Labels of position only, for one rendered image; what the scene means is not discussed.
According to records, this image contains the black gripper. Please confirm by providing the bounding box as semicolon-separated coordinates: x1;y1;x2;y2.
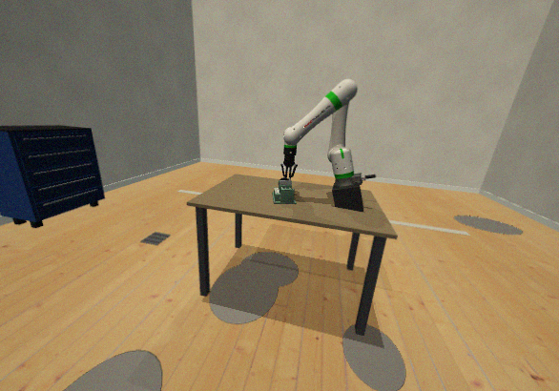
280;155;298;180

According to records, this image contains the green bench vise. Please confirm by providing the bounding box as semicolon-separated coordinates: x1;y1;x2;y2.
272;177;297;204

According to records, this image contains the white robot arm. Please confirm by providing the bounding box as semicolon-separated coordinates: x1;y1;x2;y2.
283;79;376;188

